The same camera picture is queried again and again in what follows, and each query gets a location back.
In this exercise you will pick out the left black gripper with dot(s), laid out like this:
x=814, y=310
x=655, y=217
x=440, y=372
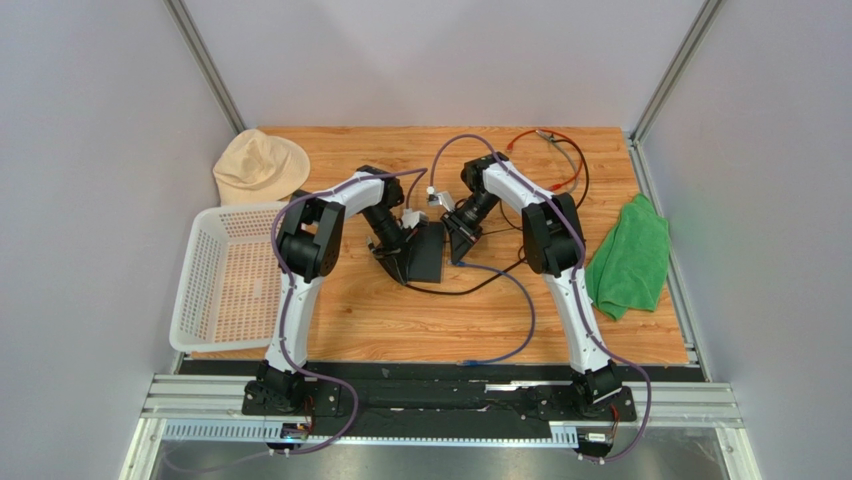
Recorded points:
x=396, y=261

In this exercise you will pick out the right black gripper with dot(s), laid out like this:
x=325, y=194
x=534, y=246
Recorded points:
x=462, y=227

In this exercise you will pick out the black network switch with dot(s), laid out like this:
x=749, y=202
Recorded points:
x=426, y=253

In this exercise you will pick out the white plastic basket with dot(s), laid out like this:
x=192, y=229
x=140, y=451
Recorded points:
x=229, y=289

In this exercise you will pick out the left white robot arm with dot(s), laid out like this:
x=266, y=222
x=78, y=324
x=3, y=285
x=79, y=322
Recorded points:
x=306, y=239

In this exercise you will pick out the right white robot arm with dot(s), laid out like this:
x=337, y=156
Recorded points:
x=555, y=249

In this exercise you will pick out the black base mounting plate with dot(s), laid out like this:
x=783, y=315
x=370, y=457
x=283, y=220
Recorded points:
x=439, y=400

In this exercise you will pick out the green cloth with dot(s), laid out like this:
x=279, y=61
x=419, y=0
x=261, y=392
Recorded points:
x=629, y=269

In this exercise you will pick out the beige bucket hat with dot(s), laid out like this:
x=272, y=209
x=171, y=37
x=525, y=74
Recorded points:
x=257, y=167

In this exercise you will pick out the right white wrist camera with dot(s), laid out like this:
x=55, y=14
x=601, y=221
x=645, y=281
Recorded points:
x=440, y=198

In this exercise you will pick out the aluminium front rail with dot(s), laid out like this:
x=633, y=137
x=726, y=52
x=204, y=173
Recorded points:
x=188, y=408

